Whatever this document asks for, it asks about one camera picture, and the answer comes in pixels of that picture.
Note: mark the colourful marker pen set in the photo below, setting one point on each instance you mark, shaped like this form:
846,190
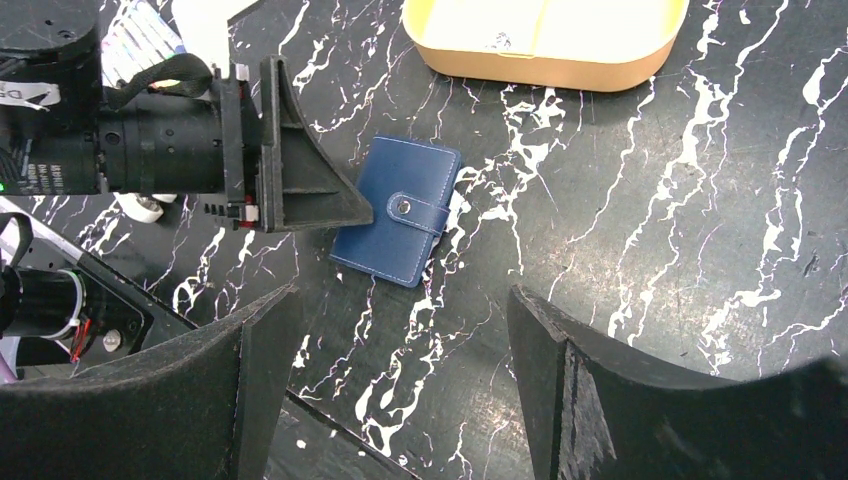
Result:
136,39

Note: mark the orange oval tray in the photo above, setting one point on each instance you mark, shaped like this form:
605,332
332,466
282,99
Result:
598,46

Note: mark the navy blue card holder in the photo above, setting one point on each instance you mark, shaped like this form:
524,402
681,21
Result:
408,185

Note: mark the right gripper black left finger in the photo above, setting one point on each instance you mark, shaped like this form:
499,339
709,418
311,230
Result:
203,405

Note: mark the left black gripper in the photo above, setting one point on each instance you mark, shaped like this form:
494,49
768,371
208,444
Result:
299,187

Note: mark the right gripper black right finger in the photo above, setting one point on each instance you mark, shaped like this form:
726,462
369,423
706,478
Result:
597,408

